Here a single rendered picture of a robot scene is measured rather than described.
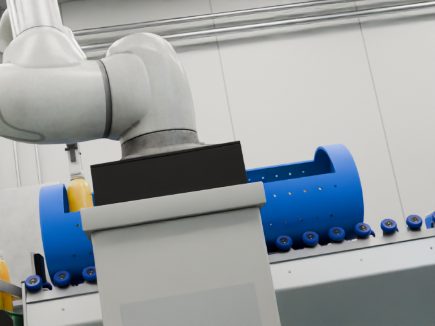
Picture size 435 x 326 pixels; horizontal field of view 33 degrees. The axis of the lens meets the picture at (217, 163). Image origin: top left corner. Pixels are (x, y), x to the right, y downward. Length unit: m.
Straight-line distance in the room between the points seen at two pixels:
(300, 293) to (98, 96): 0.87
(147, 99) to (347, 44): 4.63
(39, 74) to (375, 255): 1.09
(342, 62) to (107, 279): 4.76
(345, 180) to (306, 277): 0.29
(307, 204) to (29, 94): 0.94
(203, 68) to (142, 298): 4.51
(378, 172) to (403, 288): 3.66
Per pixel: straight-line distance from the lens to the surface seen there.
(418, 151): 5.83
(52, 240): 1.98
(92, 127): 1.40
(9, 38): 2.09
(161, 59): 1.44
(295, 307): 2.00
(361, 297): 2.04
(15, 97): 1.37
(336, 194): 2.05
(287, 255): 2.02
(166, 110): 1.40
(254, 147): 5.54
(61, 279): 1.99
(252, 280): 1.28
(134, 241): 1.28
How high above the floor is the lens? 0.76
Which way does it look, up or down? 13 degrees up
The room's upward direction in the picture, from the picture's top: 10 degrees counter-clockwise
